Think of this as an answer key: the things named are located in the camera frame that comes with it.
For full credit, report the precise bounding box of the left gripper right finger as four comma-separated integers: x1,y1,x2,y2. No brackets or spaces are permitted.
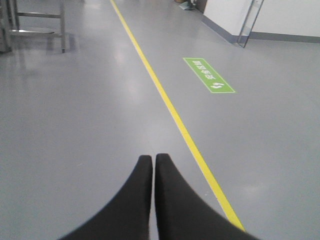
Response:
154,153,255,240

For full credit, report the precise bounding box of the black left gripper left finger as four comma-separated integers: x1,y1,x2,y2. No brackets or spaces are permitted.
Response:
62,155,153,240

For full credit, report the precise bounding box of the steel stool frame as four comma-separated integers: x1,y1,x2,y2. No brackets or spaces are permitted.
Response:
0,0,67,54

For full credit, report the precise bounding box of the green floor sign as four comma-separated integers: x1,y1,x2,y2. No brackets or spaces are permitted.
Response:
183,57,236,94

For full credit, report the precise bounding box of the clear sign stand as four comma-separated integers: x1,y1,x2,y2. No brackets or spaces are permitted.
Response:
236,0,264,48

